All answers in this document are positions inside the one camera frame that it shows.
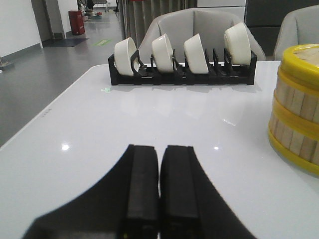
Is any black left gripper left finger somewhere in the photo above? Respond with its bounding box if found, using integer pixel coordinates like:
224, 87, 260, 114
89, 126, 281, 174
23, 145, 159, 239

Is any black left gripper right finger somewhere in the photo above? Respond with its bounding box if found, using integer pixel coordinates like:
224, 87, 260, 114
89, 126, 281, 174
160, 145, 254, 239

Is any woven bamboo steamer lid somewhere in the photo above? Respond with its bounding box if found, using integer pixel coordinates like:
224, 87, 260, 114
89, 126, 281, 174
281, 44, 319, 88

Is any bamboo steamer basket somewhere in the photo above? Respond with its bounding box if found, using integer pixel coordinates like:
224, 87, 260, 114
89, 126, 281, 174
275, 68, 319, 123
268, 115, 319, 175

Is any black dish rack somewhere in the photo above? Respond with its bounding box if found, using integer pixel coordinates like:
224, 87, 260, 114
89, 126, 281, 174
108, 48, 257, 85

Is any white bowl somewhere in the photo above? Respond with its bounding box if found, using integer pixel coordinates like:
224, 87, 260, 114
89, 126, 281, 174
184, 33, 208, 74
224, 22, 251, 65
152, 33, 173, 73
114, 37, 137, 76

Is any left grey chair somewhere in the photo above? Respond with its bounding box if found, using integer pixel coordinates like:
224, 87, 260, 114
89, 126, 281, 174
138, 7, 267, 64

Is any grey chair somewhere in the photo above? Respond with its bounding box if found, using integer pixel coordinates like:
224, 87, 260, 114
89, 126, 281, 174
138, 7, 267, 64
273, 5, 319, 60

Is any red bin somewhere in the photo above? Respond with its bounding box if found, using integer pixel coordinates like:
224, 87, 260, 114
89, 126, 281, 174
68, 10, 85, 35

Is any right grey chair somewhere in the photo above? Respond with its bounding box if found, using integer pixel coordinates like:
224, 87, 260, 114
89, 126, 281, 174
273, 5, 319, 60

